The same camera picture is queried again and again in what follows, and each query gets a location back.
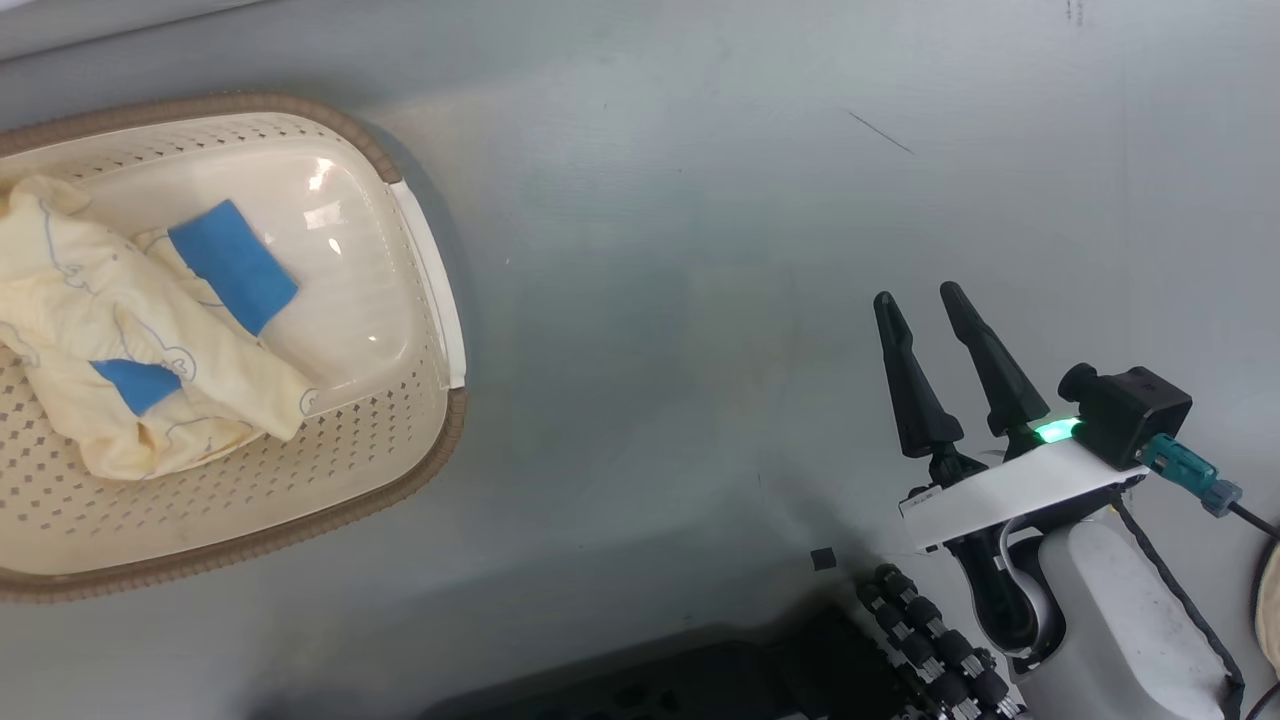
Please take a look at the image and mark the pale yellow garment blue patches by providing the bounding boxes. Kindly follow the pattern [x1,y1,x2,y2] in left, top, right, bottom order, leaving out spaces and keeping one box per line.
[0,175,319,483]

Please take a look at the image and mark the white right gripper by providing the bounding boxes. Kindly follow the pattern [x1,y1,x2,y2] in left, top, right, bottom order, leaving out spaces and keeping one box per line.
[873,281,1149,551]

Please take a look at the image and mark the teal connector right camera cable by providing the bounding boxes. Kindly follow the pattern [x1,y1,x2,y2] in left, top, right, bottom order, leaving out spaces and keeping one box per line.
[1140,432,1280,541]

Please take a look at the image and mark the cream perforated laundry basket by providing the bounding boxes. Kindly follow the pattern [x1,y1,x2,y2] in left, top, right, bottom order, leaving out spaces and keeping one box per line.
[0,93,469,603]

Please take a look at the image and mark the black roller wheel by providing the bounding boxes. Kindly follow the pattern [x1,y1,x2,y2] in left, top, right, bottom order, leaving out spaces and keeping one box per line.
[855,563,1031,720]

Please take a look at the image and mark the tan round object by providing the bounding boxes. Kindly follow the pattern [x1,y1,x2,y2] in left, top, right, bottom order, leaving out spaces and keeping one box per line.
[1255,545,1280,676]

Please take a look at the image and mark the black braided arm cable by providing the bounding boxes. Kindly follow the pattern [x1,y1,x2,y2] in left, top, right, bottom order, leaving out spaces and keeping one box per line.
[1108,495,1246,720]

